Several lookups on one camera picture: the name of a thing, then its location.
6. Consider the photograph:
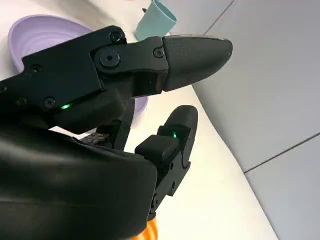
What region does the pale green mug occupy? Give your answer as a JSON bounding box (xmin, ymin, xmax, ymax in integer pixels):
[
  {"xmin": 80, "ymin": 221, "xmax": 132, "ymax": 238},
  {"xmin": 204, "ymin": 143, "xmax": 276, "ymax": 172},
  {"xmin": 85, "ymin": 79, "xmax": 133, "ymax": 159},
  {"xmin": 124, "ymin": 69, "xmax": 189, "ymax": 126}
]
[{"xmin": 135, "ymin": 0, "xmax": 178, "ymax": 42}]

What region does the grey partition panel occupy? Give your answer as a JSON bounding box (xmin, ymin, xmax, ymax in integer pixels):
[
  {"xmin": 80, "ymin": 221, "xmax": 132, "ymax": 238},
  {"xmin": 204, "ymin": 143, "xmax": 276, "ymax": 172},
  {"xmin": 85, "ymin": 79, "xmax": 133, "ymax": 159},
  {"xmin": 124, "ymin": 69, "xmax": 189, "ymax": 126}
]
[{"xmin": 168, "ymin": 0, "xmax": 320, "ymax": 240}]

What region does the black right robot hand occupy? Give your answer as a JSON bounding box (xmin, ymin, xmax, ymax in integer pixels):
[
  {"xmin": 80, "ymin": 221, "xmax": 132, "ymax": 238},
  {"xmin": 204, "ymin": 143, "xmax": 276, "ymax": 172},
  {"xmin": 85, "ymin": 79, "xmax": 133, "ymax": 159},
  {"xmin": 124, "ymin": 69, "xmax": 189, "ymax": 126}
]
[{"xmin": 0, "ymin": 25, "xmax": 234, "ymax": 240}]

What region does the lilac plate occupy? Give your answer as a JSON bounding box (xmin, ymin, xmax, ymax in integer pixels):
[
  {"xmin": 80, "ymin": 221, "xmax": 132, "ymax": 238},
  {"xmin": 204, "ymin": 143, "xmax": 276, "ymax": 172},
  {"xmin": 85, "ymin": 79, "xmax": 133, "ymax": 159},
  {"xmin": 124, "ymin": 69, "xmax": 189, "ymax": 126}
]
[{"xmin": 7, "ymin": 14, "xmax": 149, "ymax": 121}]

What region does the orange white toy bread roll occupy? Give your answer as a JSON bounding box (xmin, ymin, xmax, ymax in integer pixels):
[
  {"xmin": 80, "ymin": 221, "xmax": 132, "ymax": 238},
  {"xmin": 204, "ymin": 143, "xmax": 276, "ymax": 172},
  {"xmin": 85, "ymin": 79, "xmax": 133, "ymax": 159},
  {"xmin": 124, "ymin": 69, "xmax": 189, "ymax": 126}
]
[{"xmin": 133, "ymin": 216, "xmax": 159, "ymax": 240}]

